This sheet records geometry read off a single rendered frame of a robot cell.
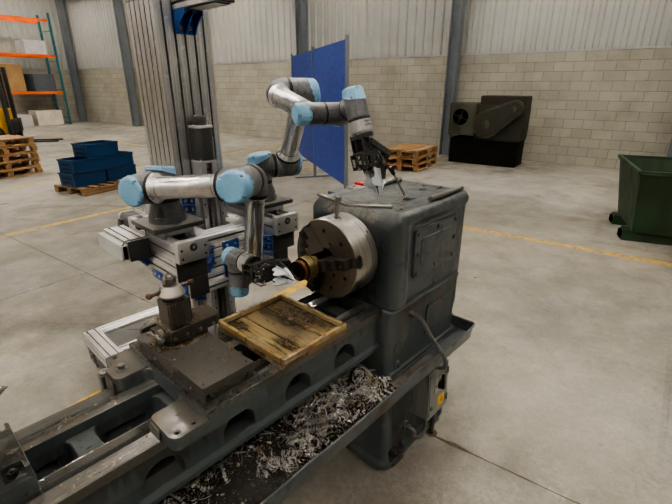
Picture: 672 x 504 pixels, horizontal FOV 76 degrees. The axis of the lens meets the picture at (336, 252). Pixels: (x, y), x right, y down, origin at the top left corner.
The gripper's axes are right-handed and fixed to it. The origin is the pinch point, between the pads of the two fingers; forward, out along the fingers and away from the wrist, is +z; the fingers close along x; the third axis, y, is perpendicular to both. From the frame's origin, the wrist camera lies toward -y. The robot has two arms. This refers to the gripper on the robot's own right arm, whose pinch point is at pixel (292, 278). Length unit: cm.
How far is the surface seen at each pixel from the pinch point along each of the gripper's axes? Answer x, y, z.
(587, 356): -108, -205, 62
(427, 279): -17, -63, 17
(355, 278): -2.9, -19.4, 11.9
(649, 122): -9, -1032, -44
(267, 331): -19.1, 8.7, -4.7
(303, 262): 3.6, -6.5, -1.4
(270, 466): -54, 26, 15
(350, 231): 12.9, -22.7, 6.4
